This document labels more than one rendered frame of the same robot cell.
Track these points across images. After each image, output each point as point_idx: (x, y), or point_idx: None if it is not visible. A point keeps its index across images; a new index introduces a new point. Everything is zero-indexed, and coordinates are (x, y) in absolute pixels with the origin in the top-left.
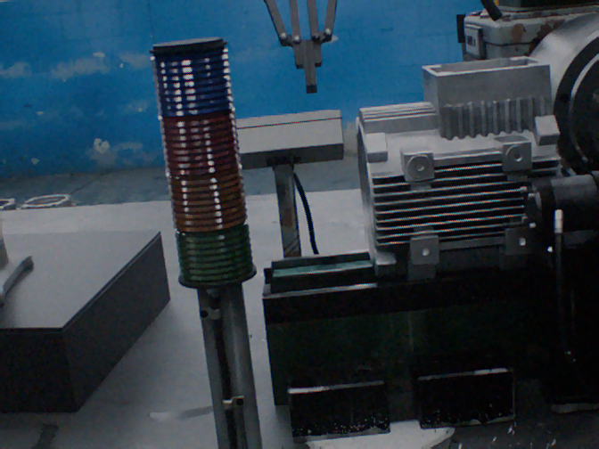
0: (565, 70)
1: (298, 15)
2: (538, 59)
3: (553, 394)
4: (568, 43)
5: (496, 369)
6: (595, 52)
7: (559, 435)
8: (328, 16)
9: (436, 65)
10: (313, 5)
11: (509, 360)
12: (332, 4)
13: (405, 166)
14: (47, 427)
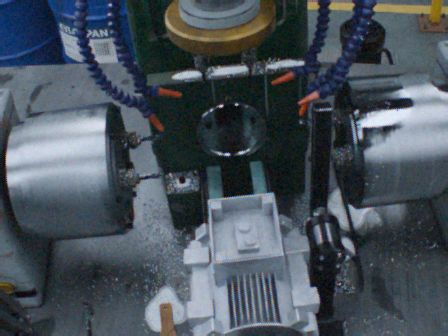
0: (112, 183)
1: (8, 333)
2: (47, 189)
3: (330, 312)
4: (82, 165)
5: (342, 327)
6: (111, 158)
7: (354, 317)
8: (16, 307)
9: (216, 253)
10: (3, 313)
11: (331, 321)
12: (6, 296)
13: (318, 307)
14: None
